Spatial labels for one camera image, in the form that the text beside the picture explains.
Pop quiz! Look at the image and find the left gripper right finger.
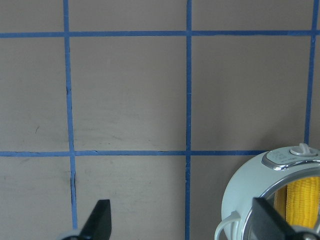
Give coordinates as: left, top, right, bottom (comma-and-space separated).
251, 197, 320, 240

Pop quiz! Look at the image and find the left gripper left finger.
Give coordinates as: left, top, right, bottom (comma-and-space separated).
56, 199, 112, 240

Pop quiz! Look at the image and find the pale green steel pot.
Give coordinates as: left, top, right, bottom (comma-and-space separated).
214, 143, 320, 240

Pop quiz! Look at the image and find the yellow corn cob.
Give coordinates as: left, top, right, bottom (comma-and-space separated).
278, 176, 320, 229

